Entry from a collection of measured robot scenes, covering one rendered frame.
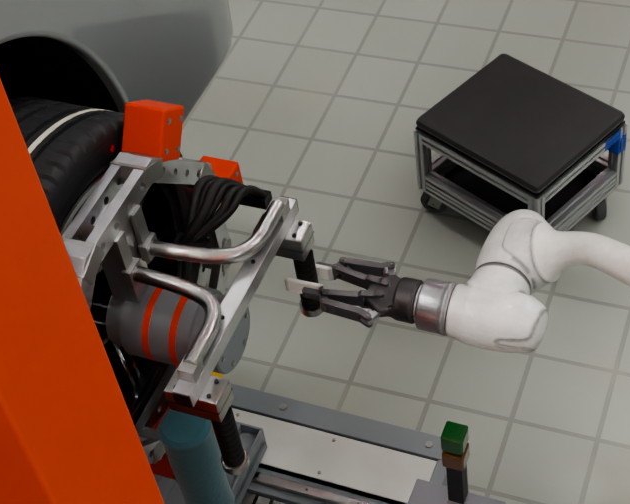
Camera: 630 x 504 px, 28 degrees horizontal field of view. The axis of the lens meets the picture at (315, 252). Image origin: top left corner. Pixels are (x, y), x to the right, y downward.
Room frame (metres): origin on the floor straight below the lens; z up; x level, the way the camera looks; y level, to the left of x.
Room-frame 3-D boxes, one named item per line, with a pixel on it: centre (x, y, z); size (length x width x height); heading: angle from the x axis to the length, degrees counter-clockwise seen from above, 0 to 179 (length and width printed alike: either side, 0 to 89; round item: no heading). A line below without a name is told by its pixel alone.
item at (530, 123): (2.31, -0.56, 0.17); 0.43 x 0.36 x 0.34; 37
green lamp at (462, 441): (1.21, -0.18, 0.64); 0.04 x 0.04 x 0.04; 61
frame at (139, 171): (1.42, 0.31, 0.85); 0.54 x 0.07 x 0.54; 151
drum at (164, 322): (1.38, 0.25, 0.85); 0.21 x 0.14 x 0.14; 61
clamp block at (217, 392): (1.17, 0.21, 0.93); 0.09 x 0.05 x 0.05; 61
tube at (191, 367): (1.27, 0.25, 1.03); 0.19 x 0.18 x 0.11; 61
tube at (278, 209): (1.45, 0.15, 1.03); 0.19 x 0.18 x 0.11; 61
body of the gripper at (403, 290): (1.38, -0.12, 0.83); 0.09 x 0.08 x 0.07; 61
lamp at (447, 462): (1.21, -0.18, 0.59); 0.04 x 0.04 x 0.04; 61
